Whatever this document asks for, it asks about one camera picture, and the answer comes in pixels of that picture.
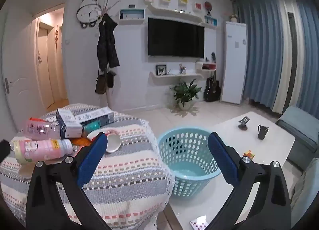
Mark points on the white hallway door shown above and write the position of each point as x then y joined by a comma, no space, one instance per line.
46,65

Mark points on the red hanging decoration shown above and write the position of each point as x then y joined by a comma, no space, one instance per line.
57,35

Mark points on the black hanging bag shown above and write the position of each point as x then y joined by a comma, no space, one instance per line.
111,79

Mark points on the panda wall clock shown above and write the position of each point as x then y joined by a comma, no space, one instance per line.
88,13

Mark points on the black guitar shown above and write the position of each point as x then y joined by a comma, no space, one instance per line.
211,90

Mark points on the framed butterfly picture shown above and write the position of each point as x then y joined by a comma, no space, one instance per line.
161,69

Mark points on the colourful puzzle cube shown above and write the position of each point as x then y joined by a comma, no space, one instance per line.
249,154

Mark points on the red patterned card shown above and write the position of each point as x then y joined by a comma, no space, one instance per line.
199,222

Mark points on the red pink plastic bottle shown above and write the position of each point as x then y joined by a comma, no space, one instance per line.
39,128

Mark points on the white blue carton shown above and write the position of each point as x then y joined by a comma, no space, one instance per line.
68,123

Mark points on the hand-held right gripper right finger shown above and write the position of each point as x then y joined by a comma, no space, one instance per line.
221,160

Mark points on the blue lined box shelf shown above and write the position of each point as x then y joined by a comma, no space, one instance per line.
132,16

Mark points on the long white blue box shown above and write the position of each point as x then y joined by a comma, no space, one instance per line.
97,115

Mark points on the black phone stand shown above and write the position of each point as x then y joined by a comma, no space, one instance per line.
243,123

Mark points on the black wall television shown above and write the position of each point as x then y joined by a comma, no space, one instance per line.
174,37

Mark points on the white refrigerator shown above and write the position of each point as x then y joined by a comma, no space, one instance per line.
233,65

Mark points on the black mug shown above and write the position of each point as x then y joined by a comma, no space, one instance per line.
262,133

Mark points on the pale coat rack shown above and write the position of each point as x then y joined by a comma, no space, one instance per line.
109,98

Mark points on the pink bottle with yellow label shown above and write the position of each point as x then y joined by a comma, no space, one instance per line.
42,149

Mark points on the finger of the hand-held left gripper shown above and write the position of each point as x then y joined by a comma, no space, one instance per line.
3,149

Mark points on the pale cushion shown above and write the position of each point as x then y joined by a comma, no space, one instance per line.
307,187

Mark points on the grey blue sofa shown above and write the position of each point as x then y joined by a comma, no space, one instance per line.
299,130

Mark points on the orange wrapper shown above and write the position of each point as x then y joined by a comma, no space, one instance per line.
81,141

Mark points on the black coat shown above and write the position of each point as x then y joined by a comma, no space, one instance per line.
107,45

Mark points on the green houseplant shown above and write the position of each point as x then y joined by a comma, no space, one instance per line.
187,91

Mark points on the red round ornament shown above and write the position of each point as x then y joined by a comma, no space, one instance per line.
208,6

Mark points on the white plant pot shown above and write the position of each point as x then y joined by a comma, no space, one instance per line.
185,105

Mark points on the small blue box shelf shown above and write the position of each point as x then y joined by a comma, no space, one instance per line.
210,20

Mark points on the low white wall shelf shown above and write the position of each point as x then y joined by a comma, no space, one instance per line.
174,76

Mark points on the black figurine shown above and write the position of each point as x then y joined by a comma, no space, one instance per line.
213,57

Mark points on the blue curtain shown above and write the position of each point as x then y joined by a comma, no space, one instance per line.
259,53
309,58

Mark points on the long white wall shelf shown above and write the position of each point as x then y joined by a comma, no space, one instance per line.
174,13

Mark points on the brown hanging bag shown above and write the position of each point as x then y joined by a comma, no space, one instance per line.
101,84

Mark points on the light blue plastic basket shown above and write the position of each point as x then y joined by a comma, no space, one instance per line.
189,155

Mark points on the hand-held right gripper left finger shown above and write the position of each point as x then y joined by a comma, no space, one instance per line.
93,155

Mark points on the striped woven blanket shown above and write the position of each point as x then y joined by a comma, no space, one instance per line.
129,170

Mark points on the cream curtain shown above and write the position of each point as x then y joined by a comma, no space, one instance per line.
282,58

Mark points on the red white box shelf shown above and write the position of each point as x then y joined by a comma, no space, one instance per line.
205,67

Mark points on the teal packet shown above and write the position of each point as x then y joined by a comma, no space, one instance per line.
91,126

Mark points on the small white ornament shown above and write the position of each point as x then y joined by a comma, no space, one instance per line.
233,17

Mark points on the white paper bowl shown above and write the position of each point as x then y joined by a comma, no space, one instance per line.
113,144

